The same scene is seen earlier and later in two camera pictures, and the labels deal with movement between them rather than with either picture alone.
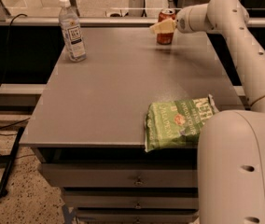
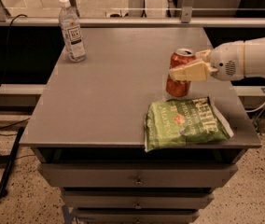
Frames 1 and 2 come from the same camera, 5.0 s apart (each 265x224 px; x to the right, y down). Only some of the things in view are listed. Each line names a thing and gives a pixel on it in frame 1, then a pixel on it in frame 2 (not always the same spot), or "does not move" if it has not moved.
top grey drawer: x=122 y=175 does not move
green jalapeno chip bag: x=177 y=123 does not move
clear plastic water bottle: x=71 y=27 does not move
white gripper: x=184 y=21 -> x=227 y=61
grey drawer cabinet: x=87 y=127 does not move
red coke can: x=165 y=38 -> x=180 y=57
